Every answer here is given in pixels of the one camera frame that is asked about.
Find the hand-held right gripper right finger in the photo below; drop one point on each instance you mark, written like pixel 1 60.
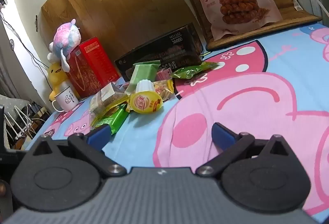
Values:
pixel 222 136

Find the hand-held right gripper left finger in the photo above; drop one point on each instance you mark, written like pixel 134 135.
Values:
pixel 99 134

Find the pink candy box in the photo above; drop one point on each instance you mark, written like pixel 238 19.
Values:
pixel 163 75

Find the bright green bar wrapper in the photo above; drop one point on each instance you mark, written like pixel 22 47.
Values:
pixel 117 118

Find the yellow-edged clear biscuit packet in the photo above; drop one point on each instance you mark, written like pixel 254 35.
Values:
pixel 102 103

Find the white enamel mug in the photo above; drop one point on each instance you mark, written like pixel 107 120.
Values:
pixel 67 100

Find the yellow lidded pudding cup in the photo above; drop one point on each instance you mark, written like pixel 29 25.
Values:
pixel 145 103

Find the printed blanket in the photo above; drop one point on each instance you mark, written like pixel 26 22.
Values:
pixel 257 90

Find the red gift box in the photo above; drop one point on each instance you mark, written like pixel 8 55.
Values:
pixel 90 69

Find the green crinkled snack packet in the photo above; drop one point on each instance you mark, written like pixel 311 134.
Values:
pixel 190 72

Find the yellow plush toy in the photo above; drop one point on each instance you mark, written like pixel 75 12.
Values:
pixel 56 73

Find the yellow stick biscuit packet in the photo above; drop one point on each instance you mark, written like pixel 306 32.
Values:
pixel 163 90

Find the light green wafer packet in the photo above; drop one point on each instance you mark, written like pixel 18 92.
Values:
pixel 144 72

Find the black cardboard box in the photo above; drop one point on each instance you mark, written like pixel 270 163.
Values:
pixel 177 46

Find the pastel pink blue plush toy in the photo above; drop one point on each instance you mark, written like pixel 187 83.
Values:
pixel 65 36

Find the wooden headboard panel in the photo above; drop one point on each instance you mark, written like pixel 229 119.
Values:
pixel 115 3

